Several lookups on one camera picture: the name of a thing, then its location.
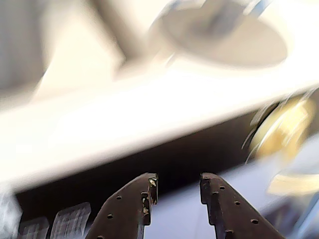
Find gold oven handle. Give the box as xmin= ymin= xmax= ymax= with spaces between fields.
xmin=267 ymin=171 xmax=319 ymax=197

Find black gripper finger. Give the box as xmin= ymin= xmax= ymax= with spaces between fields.
xmin=200 ymin=172 xmax=285 ymax=239
xmin=86 ymin=172 xmax=159 ymax=239

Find blue toy kitchen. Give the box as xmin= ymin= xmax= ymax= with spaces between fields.
xmin=0 ymin=0 xmax=319 ymax=239

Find gold stove knob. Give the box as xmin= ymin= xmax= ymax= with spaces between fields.
xmin=248 ymin=97 xmax=311 ymax=160

